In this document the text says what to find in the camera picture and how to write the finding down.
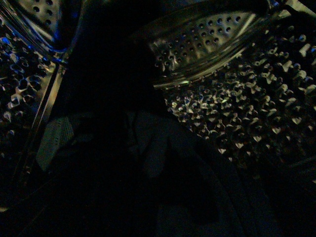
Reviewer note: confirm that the dark blue garment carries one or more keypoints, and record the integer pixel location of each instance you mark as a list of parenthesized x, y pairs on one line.
[(113, 79)]

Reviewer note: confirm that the grey white garment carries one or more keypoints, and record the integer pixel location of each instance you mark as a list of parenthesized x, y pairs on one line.
[(143, 175)]

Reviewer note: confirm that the steel washing machine drum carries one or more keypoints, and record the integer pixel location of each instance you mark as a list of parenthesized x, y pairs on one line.
[(239, 72)]

